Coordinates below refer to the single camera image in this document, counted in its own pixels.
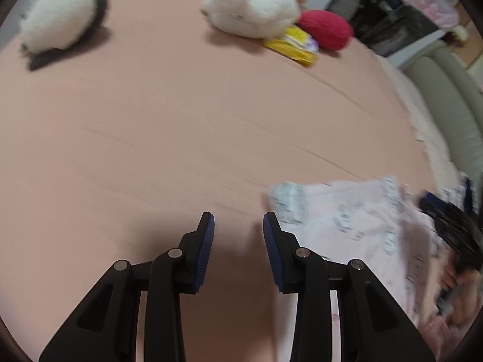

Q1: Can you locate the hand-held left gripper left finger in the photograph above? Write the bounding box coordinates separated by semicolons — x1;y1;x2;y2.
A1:
39;212;216;362

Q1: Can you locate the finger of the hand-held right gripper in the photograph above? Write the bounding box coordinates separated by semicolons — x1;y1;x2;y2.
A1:
418;190;459;230

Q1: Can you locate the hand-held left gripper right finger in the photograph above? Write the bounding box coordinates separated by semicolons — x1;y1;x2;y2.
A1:
263;212;436;362

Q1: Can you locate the pink printed t-shirt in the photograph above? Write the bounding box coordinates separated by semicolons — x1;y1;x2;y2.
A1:
266;175;448;327

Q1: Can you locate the person's right hand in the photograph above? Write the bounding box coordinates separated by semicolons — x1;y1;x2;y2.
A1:
440;264;483;325

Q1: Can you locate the grey padded headboard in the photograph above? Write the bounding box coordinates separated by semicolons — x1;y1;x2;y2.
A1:
404;41;483;182

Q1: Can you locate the pink round bed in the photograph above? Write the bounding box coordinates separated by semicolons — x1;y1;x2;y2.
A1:
0;0;453;362

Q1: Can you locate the pink hanging garment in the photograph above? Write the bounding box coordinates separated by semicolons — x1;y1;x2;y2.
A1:
401;0;460;28

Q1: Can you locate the glass door cabinet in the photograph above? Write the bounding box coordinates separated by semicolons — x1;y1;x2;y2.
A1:
328;0;457;59

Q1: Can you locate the yellow snack packet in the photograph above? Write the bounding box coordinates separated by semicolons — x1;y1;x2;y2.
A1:
264;26;321;67

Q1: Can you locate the red plush pillow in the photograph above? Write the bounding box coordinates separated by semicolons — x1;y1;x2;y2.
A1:
300;9;354;52

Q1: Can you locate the white plush rabbit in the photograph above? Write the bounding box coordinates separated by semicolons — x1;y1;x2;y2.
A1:
202;0;302;40

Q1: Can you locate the panda plush toy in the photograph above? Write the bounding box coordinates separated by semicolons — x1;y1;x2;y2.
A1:
19;0;110;71

